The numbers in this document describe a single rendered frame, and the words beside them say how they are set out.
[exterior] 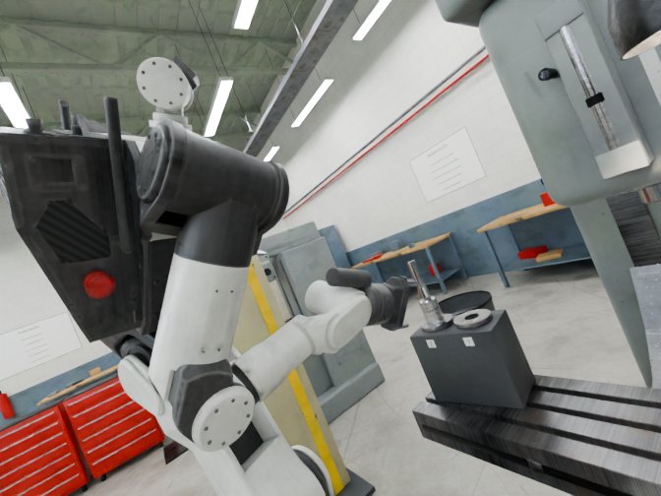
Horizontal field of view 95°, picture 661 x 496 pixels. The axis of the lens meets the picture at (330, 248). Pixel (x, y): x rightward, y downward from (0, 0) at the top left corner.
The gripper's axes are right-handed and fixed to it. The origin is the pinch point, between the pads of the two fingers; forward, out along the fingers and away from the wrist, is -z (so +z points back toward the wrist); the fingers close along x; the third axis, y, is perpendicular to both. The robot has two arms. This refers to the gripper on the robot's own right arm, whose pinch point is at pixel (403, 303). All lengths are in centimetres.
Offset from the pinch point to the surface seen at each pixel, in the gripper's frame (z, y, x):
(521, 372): -18.7, -22.9, -9.8
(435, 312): -12.2, -2.7, -1.8
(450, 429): -11.1, -13.0, -27.3
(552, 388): -22.7, -28.5, -11.6
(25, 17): 103, 629, 234
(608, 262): -40, -32, 20
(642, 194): 6.8, -36.1, 26.4
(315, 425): -70, 81, -102
